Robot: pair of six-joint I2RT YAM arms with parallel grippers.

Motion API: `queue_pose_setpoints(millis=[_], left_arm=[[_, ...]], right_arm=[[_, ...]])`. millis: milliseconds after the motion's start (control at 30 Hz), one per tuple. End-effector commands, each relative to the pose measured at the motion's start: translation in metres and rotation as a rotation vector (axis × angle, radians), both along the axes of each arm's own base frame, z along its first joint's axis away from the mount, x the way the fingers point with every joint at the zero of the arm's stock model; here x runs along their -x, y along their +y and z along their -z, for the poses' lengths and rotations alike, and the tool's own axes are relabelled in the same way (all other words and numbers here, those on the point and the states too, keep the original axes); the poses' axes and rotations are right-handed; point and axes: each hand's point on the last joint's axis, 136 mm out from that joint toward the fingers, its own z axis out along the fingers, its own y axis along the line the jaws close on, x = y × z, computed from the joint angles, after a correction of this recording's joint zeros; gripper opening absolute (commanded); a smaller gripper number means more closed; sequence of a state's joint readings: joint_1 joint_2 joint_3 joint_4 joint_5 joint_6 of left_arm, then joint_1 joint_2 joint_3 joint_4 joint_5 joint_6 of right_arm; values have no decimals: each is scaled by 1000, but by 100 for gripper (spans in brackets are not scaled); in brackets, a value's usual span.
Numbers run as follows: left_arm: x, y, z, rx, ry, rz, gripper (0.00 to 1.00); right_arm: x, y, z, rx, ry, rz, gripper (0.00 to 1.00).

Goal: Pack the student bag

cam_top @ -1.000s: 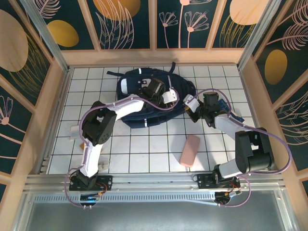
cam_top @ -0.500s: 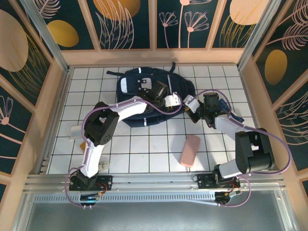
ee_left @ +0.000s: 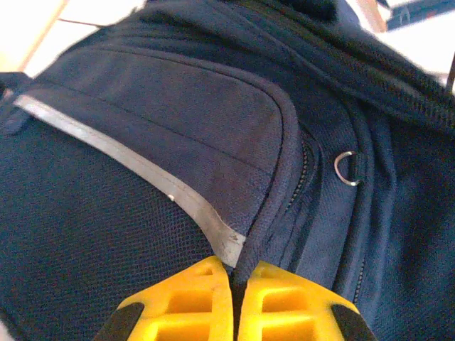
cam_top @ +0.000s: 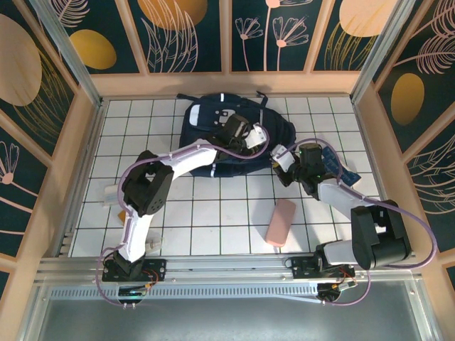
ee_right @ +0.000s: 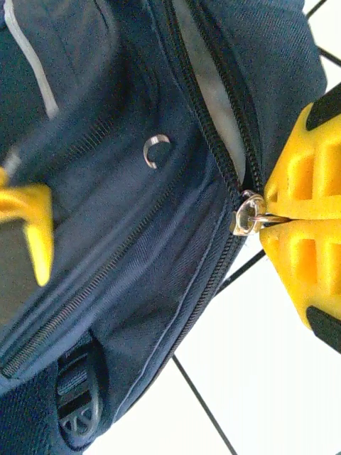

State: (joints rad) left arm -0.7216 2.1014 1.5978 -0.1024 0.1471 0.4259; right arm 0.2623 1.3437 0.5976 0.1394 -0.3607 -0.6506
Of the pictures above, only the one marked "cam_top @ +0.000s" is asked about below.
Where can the navy blue backpack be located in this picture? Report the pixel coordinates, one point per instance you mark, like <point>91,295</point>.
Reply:
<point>277,131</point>

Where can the pink pencil case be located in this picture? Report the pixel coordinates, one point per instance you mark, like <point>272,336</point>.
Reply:
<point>281,222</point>

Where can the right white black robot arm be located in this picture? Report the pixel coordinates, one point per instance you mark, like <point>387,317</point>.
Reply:
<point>337,195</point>

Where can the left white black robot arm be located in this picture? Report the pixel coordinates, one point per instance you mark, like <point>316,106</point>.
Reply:
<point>185,160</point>

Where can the right wiring connector board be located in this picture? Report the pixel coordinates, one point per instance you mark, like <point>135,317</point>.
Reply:
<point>332,289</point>

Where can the wiring connector board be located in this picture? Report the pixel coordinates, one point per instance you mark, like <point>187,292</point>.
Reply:
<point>332,289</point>
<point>133,293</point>

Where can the grey metal sheet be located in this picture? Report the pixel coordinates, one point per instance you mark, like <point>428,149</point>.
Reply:
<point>227,319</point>

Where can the left wiring connector board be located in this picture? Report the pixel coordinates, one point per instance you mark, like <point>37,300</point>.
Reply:
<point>133,293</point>

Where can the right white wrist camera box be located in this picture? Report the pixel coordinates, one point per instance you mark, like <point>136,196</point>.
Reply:
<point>284,158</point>

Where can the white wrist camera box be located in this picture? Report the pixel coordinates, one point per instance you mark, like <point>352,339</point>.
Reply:
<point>284,158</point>
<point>256,136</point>

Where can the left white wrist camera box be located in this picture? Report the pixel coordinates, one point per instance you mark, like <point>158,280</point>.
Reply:
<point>256,136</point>

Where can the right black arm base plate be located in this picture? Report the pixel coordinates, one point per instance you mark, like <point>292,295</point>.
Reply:
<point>302,270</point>

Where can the aluminium mounting rail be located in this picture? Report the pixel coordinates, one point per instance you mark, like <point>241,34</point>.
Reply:
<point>231,270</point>

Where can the aluminium corner post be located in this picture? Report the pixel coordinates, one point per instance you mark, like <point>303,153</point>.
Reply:
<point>69,53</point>
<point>381,53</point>

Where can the aluminium side rail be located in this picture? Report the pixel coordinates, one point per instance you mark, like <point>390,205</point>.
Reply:
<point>92,142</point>

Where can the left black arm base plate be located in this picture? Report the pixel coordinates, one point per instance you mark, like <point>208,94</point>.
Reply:
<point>156,266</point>

